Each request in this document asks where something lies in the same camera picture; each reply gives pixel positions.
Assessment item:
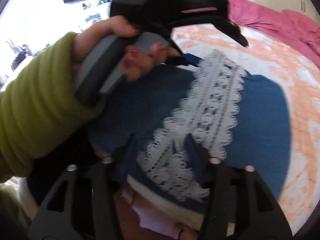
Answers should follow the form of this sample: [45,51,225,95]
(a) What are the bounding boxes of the blue denim pants lace trim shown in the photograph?
[89,50,291,214]

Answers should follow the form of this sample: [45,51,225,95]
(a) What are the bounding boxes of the green sleeved left forearm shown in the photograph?
[1,32,105,183]

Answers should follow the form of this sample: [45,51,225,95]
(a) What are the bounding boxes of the left hand red nails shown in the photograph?
[72,15,181,82]

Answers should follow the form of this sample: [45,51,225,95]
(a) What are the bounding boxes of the peach bear pattern blanket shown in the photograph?
[163,26,319,233]

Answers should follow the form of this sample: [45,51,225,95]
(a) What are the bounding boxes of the pink crumpled duvet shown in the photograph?
[228,0,319,66]

